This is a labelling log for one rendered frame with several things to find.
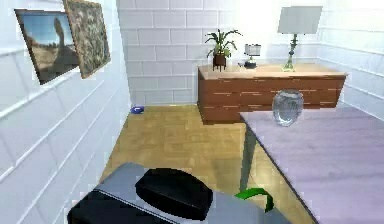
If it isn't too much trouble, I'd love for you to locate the green house plant in pot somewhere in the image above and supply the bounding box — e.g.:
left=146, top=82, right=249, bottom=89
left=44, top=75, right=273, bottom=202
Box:
left=204, top=28, right=243, bottom=72

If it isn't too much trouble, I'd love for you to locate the brown wooden chest of drawers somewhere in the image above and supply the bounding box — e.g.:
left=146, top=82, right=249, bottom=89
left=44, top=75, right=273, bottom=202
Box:
left=196, top=62, right=348, bottom=125

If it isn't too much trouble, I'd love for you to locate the small white table lamp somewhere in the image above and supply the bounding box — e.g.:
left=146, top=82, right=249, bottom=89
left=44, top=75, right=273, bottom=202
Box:
left=238, top=43, right=262, bottom=70

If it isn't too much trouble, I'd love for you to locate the clear glass vase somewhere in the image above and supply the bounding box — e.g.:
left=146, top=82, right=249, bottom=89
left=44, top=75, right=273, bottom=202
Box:
left=271, top=88, right=305, bottom=128

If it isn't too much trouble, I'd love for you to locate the green curved object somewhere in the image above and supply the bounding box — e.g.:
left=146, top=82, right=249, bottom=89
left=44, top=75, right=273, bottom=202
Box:
left=234, top=187, right=275, bottom=213

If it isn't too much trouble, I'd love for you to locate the framed brown textured picture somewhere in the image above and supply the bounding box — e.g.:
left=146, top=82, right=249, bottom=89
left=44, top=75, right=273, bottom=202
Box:
left=62, top=0, right=112, bottom=80

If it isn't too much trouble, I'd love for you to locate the tall lamp with grey shade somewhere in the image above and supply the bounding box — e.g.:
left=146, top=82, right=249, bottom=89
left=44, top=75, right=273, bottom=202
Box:
left=277, top=5, right=324, bottom=73

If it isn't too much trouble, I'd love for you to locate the pale purple table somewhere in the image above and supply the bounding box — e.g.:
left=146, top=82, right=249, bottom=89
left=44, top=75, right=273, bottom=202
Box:
left=239, top=105, right=384, bottom=224

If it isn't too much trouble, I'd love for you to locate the framed landscape picture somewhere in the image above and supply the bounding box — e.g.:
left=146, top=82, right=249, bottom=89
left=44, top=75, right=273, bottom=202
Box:
left=14, top=8, right=80, bottom=86

